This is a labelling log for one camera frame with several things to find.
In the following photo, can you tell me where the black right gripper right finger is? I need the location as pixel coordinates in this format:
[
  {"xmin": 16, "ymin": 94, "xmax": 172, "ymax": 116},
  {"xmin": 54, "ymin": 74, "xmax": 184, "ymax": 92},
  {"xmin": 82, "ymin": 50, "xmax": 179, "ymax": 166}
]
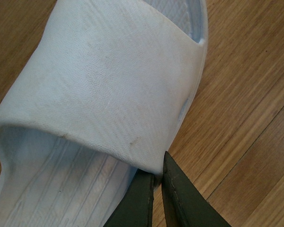
[{"xmin": 161, "ymin": 152, "xmax": 230, "ymax": 227}]

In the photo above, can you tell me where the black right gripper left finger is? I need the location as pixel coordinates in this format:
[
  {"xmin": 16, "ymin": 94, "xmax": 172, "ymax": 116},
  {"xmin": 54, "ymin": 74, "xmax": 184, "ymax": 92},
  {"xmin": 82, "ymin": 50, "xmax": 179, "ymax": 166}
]
[{"xmin": 104, "ymin": 170, "xmax": 155, "ymax": 227}]

